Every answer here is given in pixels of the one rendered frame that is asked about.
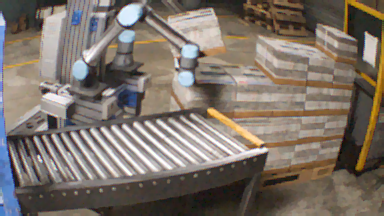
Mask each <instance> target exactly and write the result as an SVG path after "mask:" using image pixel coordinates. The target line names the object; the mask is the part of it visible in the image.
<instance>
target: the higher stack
mask: <svg viewBox="0 0 384 216"><path fill-rule="evenodd" d="M316 35H317V36H316V43H318V44H319V45H321V46H322V47H324V48H325V49H327V50H329V51H330V52H332V53H333V54H334V55H336V56H340V57H342V58H349V59H352V60H356V59H357V44H358V42H357V41H356V40H355V39H353V38H352V37H349V36H348V35H346V34H345V33H343V32H342V31H339V30H337V29H336V28H331V27H329V26H324V25H319V24H317V29H316ZM316 49H318V48H316ZM318 50H319V51H321V50H320V49H318ZM321 52H322V51H321ZM322 53H323V54H325V53H324V52H322ZM325 55H326V54H325ZM326 56H327V57H329V58H330V59H331V60H332V61H333V62H335V63H334V65H335V66H334V71H333V79H332V82H333V83H338V84H344V85H353V84H354V78H355V69H356V68H355V66H354V64H348V63H342V62H339V61H335V60H334V59H333V58H331V57H330V56H328V55H326ZM351 94H352V91H351V90H347V89H333V88H332V90H331V96H330V107H329V110H349V107H350V101H351ZM346 120H347V115H327V120H326V123H325V130H324V133H323V137H326V136H329V135H342V134H343V133H344V130H345V126H346V122H347V121H346ZM341 143H342V139H341V138H340V139H337V140H327V141H321V143H320V146H319V147H320V148H319V152H318V155H317V158H316V162H317V161H322V160H324V159H331V158H337V155H338V152H339V151H338V150H339V149H340V145H341ZM335 163H336V162H329V163H327V164H321V165H316V166H315V165H314V167H313V171H312V174H311V177H310V180H313V179H317V178H322V177H324V176H330V175H331V174H332V171H333V168H334V166H335Z"/></svg>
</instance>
